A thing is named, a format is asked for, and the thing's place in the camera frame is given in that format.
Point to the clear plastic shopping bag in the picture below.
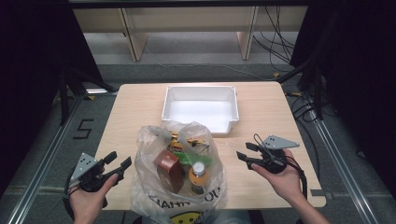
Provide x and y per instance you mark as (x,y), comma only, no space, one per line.
(146,146)

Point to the grey tape strip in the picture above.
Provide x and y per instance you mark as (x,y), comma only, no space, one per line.
(320,193)

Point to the orange drink bottle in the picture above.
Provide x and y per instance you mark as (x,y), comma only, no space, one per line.
(198,179)

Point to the person's left hand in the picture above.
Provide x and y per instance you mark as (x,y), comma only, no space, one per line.
(88,202)

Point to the white plastic bin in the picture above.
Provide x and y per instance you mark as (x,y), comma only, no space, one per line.
(202,109)

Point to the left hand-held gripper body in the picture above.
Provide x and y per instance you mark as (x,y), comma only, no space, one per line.
(84,165)

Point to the black curtain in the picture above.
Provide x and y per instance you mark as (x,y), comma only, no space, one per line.
(358,77)
(31,77)

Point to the black metal stand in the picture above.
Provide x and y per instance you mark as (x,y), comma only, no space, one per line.
(67,93)
(316,90)

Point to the aluminium floor rail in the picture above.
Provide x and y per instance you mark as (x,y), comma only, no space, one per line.
(345,174)
(40,168)

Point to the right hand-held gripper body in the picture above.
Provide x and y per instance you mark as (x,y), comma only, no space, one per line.
(274,161)

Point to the person's right hand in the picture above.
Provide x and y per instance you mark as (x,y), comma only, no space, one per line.
(283,182)

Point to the brown box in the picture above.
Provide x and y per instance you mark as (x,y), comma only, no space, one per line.
(168,166)

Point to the person's jeans leg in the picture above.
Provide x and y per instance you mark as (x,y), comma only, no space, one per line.
(233,217)

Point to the beige wooden desk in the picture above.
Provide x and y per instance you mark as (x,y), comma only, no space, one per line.
(186,18)

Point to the yellow black striped chip bag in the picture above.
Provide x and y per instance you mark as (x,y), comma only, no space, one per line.
(176,144)

